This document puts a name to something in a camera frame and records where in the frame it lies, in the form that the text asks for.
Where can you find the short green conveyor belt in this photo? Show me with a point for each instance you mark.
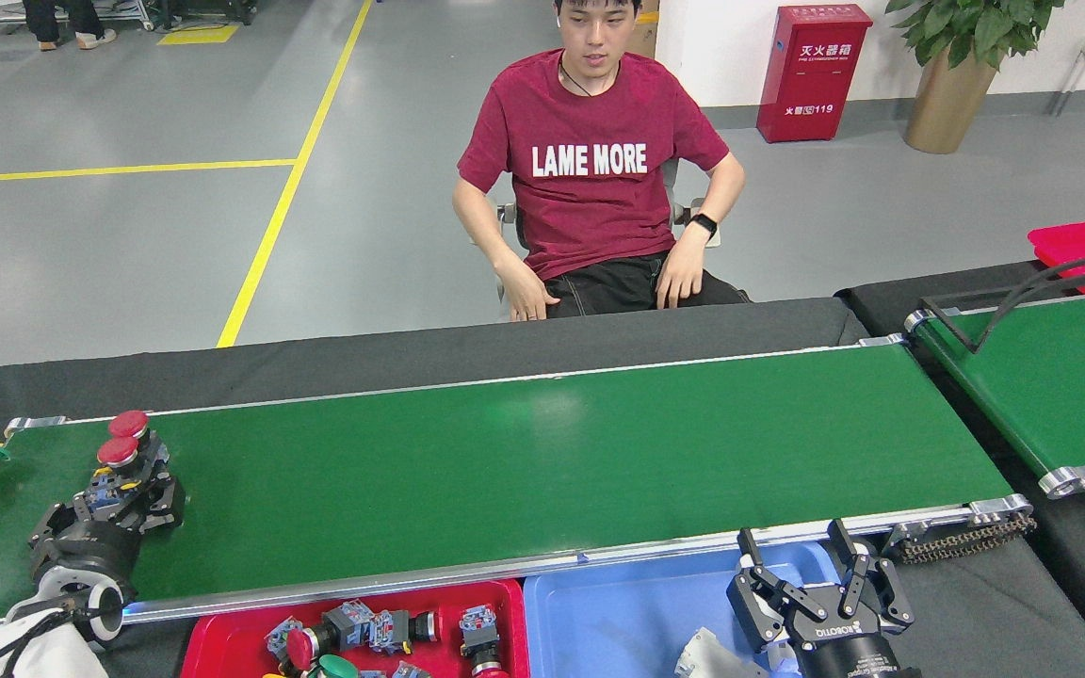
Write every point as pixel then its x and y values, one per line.
pixel 1060 377

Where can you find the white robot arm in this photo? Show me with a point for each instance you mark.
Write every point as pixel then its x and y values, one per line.
pixel 43 650

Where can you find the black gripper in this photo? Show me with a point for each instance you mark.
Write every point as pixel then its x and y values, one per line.
pixel 844 650
pixel 81 546

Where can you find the black metal bracket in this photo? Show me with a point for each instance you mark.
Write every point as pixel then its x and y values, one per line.
pixel 1070 270

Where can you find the green plant in gold pot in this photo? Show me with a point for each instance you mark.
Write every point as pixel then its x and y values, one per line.
pixel 947 108

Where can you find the long green conveyor belt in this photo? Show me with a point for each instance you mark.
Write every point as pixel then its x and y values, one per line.
pixel 552 452

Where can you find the red head push button switch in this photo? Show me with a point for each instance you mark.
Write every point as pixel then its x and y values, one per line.
pixel 117 452
pixel 390 629
pixel 128 424
pixel 478 626
pixel 299 650

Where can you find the white circuit breaker red levers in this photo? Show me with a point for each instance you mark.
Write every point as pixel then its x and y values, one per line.
pixel 712 654

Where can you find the red fire extinguisher cabinet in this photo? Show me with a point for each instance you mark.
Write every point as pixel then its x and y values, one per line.
pixel 816 75

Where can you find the white wall conduit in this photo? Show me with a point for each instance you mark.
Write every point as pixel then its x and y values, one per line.
pixel 1079 71

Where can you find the grey office chair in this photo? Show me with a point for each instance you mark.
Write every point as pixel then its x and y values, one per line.
pixel 670 184

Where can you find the person's right hand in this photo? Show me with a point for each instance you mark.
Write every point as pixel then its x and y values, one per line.
pixel 524 294

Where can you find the brown cardboard box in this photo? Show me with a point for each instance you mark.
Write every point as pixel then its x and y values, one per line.
pixel 641 28

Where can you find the black wrist watch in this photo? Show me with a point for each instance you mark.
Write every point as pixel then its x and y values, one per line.
pixel 704 225

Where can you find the background person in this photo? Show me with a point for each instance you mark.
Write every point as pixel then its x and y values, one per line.
pixel 67 19

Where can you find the red plastic tray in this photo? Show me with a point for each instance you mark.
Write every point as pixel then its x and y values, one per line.
pixel 222 650

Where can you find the person's left hand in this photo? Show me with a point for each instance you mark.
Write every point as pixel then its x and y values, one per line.
pixel 682 273

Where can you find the blue plastic tray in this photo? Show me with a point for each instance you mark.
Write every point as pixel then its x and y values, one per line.
pixel 618 612

